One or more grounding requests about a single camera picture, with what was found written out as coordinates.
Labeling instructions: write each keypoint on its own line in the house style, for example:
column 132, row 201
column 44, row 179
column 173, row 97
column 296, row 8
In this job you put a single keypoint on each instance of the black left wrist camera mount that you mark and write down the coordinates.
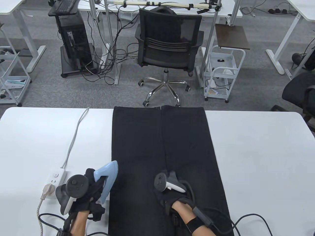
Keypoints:
column 97, row 211

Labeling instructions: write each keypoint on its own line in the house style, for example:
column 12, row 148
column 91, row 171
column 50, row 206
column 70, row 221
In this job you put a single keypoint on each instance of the white metal utility cart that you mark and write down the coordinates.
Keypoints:
column 227, row 61
column 14, row 84

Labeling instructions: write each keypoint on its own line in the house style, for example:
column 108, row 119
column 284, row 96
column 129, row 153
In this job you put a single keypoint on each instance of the white desk with panel legs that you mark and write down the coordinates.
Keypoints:
column 9, row 6

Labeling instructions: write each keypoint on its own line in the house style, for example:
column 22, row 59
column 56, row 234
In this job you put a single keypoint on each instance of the black rolling computer stand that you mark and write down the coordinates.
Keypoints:
column 70, row 70

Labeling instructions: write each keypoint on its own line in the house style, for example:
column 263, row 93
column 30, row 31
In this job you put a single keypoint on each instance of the black floor power strip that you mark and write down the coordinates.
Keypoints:
column 278, row 11

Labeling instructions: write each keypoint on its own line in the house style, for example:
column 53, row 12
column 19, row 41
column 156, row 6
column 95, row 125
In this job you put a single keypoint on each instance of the grey white right controller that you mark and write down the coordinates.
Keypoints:
column 160, row 182

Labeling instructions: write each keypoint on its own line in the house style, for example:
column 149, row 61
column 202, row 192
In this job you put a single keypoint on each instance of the white desk with slanted legs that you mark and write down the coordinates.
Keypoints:
column 305, row 7

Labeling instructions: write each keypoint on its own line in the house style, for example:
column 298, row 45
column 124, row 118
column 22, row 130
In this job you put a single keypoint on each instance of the grey white controller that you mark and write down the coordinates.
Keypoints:
column 73, row 185
column 160, row 182

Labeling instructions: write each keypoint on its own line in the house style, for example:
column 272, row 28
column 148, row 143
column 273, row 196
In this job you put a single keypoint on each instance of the black mesh office chair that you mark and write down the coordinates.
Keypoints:
column 167, row 56

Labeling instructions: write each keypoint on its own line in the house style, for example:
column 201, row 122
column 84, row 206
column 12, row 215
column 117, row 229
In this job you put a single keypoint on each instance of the person's left forearm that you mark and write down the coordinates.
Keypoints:
column 78, row 223

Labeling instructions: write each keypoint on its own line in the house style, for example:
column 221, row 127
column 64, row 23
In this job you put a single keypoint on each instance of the white power strip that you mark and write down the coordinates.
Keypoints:
column 57, row 175

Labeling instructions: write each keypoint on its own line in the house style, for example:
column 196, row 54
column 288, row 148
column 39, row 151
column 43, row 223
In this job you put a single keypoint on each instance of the black round object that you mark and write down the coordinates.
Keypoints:
column 297, row 57

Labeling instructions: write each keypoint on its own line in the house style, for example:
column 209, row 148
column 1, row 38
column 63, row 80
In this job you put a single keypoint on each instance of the yellow card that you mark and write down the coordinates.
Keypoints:
column 213, row 91

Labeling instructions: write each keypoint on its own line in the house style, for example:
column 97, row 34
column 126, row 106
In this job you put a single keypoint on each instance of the black padded chair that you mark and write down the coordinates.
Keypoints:
column 295, row 88

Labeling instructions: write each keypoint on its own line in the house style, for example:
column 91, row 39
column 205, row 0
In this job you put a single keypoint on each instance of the black keyboard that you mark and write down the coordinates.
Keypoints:
column 64, row 5

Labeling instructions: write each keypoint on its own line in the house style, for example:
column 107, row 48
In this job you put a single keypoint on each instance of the person's right forearm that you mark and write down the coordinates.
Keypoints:
column 194, row 221

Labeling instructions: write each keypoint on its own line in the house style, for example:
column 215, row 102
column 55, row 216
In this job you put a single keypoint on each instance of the black computer tower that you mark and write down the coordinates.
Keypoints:
column 78, row 36

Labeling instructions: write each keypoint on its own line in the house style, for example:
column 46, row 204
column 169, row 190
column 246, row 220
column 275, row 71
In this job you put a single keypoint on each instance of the person's right hand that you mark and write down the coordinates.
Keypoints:
column 172, row 196

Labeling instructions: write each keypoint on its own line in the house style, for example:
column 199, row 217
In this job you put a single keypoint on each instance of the white table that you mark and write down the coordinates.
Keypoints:
column 258, row 159

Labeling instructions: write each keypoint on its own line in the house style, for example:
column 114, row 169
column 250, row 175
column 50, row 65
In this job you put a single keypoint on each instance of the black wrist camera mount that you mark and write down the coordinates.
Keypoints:
column 203, row 217
column 97, row 211

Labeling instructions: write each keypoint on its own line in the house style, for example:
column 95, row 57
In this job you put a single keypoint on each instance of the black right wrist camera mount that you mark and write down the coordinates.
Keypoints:
column 203, row 217

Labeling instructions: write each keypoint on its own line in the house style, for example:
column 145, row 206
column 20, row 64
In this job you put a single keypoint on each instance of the grey white left controller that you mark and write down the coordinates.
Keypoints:
column 73, row 185

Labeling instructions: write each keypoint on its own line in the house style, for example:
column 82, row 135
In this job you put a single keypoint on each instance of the black trousers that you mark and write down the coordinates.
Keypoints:
column 142, row 137

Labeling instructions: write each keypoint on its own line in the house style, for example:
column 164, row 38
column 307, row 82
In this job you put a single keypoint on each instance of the teal tool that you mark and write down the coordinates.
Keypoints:
column 16, row 81

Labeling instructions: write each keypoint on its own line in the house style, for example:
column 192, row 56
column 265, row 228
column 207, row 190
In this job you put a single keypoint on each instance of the dark brown wooden board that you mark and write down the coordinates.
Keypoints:
column 232, row 36

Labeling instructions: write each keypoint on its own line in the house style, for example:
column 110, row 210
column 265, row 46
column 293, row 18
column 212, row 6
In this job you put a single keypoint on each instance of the person's left hand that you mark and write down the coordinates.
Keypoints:
column 89, row 194

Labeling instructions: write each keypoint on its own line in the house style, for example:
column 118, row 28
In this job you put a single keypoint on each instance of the light blue electric iron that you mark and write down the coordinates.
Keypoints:
column 109, row 175

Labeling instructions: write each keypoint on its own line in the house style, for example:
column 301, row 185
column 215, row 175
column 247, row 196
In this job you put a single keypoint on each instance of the long white desk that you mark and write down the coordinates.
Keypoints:
column 228, row 8

